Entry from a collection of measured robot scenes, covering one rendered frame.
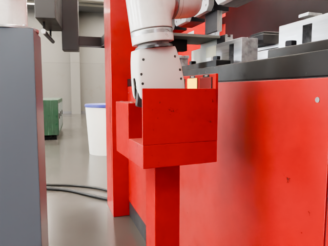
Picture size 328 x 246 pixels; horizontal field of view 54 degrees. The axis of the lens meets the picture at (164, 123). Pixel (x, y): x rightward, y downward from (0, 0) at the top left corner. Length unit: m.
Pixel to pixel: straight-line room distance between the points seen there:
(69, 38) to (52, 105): 3.02
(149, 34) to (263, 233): 0.50
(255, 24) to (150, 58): 1.39
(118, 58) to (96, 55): 9.67
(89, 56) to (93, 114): 7.75
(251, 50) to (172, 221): 0.60
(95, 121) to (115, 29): 2.13
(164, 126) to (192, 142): 0.07
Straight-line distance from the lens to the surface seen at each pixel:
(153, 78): 0.63
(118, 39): 2.05
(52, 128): 5.52
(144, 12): 0.63
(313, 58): 0.64
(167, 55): 0.64
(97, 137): 4.05
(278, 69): 0.71
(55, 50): 11.74
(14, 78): 1.13
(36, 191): 1.17
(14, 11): 1.19
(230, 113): 0.86
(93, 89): 11.63
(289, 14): 1.75
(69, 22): 2.58
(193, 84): 0.73
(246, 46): 1.07
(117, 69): 2.03
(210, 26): 1.30
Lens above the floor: 0.81
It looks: 6 degrees down
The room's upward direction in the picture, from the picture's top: straight up
